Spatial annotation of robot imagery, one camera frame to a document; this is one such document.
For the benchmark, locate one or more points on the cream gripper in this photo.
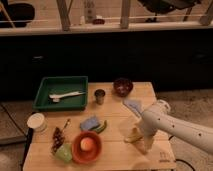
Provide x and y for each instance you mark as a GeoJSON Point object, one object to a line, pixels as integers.
{"type": "Point", "coordinates": [143, 143]}

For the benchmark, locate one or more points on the yellow banana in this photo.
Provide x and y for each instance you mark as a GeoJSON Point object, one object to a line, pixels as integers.
{"type": "Point", "coordinates": [134, 136]}

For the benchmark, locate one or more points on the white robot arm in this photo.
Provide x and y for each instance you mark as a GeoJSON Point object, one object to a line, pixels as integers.
{"type": "Point", "coordinates": [156, 117]}

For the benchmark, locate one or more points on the small metal cup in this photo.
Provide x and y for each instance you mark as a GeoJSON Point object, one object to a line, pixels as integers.
{"type": "Point", "coordinates": [99, 96]}

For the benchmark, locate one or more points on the light green cup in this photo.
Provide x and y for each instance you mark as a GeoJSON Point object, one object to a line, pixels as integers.
{"type": "Point", "coordinates": [64, 153]}

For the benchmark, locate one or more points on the white paper cup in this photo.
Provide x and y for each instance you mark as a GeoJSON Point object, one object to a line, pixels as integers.
{"type": "Point", "coordinates": [37, 122]}

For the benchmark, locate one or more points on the blue folded cloth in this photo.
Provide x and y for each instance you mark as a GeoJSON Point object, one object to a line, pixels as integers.
{"type": "Point", "coordinates": [132, 105]}

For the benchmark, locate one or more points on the green pepper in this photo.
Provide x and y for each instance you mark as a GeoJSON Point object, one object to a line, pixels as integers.
{"type": "Point", "coordinates": [101, 128]}

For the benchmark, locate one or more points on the dark red bowl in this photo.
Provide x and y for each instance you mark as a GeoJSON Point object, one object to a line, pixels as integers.
{"type": "Point", "coordinates": [122, 86]}

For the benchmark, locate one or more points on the blue sponge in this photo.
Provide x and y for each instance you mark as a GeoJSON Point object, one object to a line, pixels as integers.
{"type": "Point", "coordinates": [89, 123]}

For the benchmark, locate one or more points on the orange bowl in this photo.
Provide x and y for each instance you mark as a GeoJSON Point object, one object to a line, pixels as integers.
{"type": "Point", "coordinates": [85, 157]}

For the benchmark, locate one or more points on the orange egg ball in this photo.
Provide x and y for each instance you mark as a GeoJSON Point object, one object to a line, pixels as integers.
{"type": "Point", "coordinates": [86, 144]}

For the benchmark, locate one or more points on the small metal spoon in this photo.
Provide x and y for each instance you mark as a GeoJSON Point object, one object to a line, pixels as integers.
{"type": "Point", "coordinates": [67, 123]}

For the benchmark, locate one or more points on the purple grapes bunch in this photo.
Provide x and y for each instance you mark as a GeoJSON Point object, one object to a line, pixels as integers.
{"type": "Point", "coordinates": [58, 139]}

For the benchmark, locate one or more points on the green plastic tray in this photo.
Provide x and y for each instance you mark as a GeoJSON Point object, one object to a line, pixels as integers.
{"type": "Point", "coordinates": [61, 85]}

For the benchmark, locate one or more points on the white plastic fork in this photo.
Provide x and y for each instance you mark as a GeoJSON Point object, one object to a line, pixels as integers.
{"type": "Point", "coordinates": [59, 96]}

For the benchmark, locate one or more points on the black chair top left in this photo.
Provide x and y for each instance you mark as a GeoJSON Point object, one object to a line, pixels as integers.
{"type": "Point", "coordinates": [20, 13]}

